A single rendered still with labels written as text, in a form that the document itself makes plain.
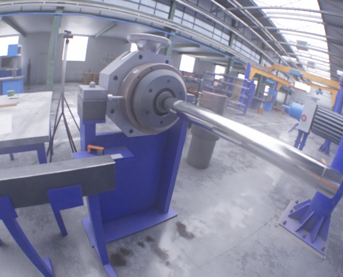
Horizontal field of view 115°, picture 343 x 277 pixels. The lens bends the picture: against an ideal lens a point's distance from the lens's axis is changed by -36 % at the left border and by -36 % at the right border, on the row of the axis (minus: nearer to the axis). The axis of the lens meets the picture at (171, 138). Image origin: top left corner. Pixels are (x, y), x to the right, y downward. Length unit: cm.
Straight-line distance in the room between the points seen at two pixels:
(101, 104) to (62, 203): 48
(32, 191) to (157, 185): 112
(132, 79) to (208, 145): 177
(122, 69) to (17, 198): 73
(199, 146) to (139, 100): 171
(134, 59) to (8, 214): 90
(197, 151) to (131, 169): 133
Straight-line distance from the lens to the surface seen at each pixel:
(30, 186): 69
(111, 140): 109
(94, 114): 85
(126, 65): 88
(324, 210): 217
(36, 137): 97
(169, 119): 88
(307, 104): 394
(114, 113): 90
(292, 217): 232
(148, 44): 97
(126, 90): 79
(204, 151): 240
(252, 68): 1173
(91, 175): 68
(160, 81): 80
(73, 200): 73
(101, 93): 85
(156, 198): 164
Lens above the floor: 123
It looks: 21 degrees down
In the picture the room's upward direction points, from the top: 11 degrees clockwise
